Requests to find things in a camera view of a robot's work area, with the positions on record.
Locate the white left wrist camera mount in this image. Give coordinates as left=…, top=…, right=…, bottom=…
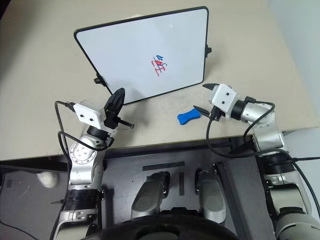
left=73, top=99, right=107, bottom=131

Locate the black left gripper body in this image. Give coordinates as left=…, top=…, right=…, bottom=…
left=102, top=99, right=122, bottom=130

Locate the silver right robot leg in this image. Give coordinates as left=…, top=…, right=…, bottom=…
left=195, top=169, right=228, bottom=224

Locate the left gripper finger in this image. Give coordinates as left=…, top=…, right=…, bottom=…
left=108, top=87, right=126, bottom=115
left=116, top=118, right=136, bottom=130

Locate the silver left robot leg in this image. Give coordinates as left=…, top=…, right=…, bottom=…
left=130, top=171, right=171, bottom=221

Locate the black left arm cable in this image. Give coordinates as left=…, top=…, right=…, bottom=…
left=54, top=100, right=112, bottom=174

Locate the long black tape strip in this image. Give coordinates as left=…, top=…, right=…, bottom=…
left=142, top=161, right=186, bottom=172

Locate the silver robot leg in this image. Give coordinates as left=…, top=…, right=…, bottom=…
left=195, top=169, right=228, bottom=224
left=130, top=171, right=171, bottom=221

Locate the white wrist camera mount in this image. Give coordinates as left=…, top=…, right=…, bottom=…
left=73, top=99, right=107, bottom=131
left=211, top=84, right=240, bottom=119

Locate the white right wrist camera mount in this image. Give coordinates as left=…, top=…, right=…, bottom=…
left=211, top=84, right=240, bottom=119

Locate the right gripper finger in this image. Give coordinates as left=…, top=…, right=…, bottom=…
left=202, top=82, right=220, bottom=93
left=192, top=105, right=212, bottom=118

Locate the dark round robot torso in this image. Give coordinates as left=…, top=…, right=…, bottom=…
left=85, top=206, right=241, bottom=240

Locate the short black tape strip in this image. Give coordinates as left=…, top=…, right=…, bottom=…
left=178, top=172, right=186, bottom=197

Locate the blue bone-shaped eraser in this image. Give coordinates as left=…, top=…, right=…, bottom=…
left=177, top=108, right=201, bottom=126

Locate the black metal rail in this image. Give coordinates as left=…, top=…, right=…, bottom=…
left=213, top=161, right=248, bottom=240

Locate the white board with black frame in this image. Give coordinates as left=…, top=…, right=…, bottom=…
left=73, top=6, right=210, bottom=106

